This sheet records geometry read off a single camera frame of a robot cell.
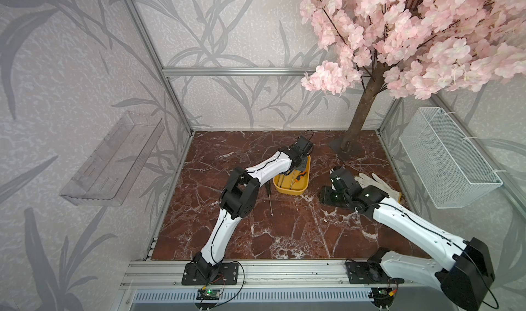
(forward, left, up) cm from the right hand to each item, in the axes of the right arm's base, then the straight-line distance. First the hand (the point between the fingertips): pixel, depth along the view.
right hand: (320, 194), depth 81 cm
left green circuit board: (-32, +42, -13) cm, 54 cm away
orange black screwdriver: (+16, +6, -10) cm, 20 cm away
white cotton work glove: (+13, -26, -13) cm, 32 cm away
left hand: (+20, +7, -6) cm, 22 cm away
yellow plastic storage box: (+11, +13, -12) cm, 21 cm away
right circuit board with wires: (-32, -20, -17) cm, 42 cm away
